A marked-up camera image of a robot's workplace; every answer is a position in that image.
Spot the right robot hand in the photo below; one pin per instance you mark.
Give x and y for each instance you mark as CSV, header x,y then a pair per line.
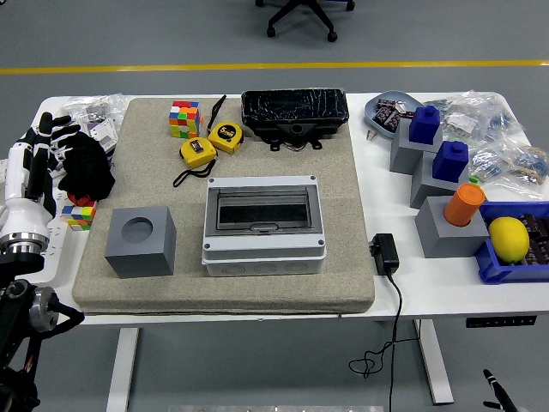
x,y
497,388

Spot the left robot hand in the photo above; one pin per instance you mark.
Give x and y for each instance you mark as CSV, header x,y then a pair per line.
x,y
21,206

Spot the transparent hinged box lid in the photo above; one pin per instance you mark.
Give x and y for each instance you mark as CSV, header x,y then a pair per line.
x,y
261,192

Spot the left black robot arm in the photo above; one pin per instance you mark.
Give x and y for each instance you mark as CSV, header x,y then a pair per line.
x,y
13,309

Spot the orange cylinder battery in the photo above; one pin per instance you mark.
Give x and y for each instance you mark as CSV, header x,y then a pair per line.
x,y
463,206

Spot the grey plastic junction box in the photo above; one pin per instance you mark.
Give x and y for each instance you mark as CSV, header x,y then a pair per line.
x,y
261,262

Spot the white power strip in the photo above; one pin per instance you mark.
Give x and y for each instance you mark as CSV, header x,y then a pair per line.
x,y
58,249

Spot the small red object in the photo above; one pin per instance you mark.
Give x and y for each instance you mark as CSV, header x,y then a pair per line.
x,y
79,198

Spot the small multicoloured puzzle cube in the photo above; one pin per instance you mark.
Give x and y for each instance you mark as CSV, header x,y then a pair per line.
x,y
79,213

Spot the black table control panel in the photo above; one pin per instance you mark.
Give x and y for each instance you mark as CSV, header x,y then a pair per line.
x,y
502,322

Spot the white table leg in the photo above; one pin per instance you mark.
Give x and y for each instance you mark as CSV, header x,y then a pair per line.
x,y
122,369
435,365

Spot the black cloth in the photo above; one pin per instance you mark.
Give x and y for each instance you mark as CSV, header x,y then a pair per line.
x,y
86,171

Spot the blue plastic bin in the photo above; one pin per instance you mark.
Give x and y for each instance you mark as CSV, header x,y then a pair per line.
x,y
493,270

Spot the clear bag of parts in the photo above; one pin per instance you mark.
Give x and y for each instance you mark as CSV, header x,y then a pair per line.
x,y
98,105
514,167
484,116

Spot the grey block holder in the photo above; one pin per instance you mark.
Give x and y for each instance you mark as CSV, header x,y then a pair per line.
x,y
446,242
424,191
403,154
141,262

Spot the dark brown packets pile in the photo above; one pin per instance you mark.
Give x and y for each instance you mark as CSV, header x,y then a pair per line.
x,y
540,244

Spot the yellow lemon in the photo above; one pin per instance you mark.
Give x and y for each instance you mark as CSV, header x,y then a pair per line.
x,y
508,238

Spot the black power adapter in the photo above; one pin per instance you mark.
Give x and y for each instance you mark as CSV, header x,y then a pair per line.
x,y
386,253

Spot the small yellow tape measure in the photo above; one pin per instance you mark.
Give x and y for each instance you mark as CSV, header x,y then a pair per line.
x,y
197,153

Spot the large multicoloured puzzle cube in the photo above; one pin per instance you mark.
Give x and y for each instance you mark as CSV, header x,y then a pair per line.
x,y
184,119

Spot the small green piece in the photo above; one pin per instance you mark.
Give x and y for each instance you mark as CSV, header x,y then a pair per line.
x,y
474,180

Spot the large yellow tape measure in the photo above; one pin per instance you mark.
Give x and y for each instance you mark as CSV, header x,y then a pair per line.
x,y
225,138

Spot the blue bottle-shaped block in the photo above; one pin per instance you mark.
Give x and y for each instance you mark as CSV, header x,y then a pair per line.
x,y
424,126
450,163

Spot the grey-brown fabric mat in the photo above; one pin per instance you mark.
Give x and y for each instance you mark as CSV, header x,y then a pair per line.
x,y
334,193

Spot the small metal clip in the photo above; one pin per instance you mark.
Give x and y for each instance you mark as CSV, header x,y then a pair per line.
x,y
371,135

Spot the dark patterned packet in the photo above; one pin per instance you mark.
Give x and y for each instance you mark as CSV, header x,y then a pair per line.
x,y
387,103
382,115
394,121

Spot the black crinkled wrapped device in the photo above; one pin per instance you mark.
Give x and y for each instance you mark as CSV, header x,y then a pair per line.
x,y
291,107

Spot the blue-grey oval dish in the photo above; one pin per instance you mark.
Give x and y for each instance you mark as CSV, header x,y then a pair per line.
x,y
412,99

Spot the black office chair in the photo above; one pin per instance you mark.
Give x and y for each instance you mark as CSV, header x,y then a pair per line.
x,y
300,8

